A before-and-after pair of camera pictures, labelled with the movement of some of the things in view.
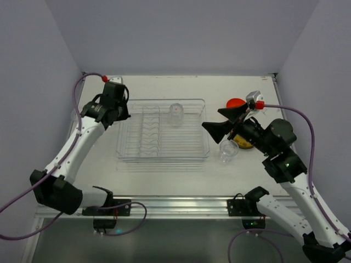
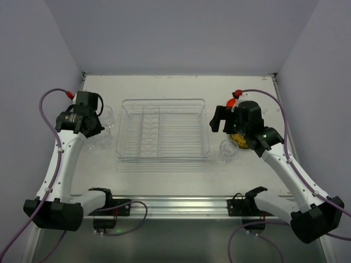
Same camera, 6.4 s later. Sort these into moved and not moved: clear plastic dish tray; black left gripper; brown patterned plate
Moved: black left gripper
Not moved: clear plastic dish tray; brown patterned plate
